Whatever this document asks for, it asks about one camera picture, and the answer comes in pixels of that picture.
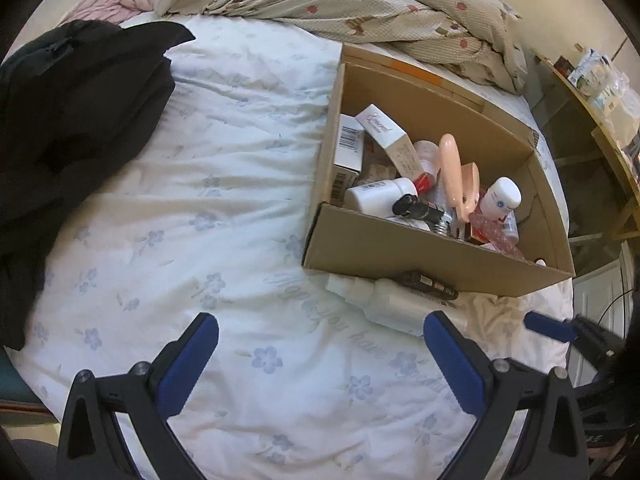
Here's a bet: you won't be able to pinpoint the red cigarette pack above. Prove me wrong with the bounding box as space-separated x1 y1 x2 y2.
466 212 520 245

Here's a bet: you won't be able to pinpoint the pink handled pliers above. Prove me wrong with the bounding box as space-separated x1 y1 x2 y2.
438 133 480 240

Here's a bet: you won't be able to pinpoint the white floral bed sheet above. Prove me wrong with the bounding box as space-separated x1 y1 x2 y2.
6 13 574 480

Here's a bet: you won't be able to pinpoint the wooden side desk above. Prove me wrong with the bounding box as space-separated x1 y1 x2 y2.
535 53 639 240

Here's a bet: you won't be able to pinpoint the white blue cap bottle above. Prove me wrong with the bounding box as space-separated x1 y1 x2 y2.
478 177 522 221

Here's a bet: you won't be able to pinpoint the small white dropper bottle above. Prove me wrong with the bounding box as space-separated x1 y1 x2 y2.
343 178 418 218

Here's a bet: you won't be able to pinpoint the brown cardboard box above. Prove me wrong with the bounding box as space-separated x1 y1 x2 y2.
303 46 574 297

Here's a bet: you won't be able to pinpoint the white plastic bag on desk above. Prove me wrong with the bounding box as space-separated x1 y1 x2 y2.
589 70 639 148

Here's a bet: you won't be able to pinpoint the beige cosmetic carton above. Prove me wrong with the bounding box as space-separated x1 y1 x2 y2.
355 104 424 182

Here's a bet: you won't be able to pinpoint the white barcode box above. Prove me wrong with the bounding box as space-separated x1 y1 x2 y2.
333 114 366 174

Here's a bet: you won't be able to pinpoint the blue white carton on desk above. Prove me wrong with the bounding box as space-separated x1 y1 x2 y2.
567 48 612 98

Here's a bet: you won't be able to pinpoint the black clothing pile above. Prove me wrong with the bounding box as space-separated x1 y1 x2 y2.
1 21 194 350

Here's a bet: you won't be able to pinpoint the beige patterned quilt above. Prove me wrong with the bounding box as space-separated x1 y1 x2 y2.
154 0 527 94

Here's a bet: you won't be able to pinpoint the pink crumpled cloth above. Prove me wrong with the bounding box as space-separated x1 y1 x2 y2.
58 0 156 25

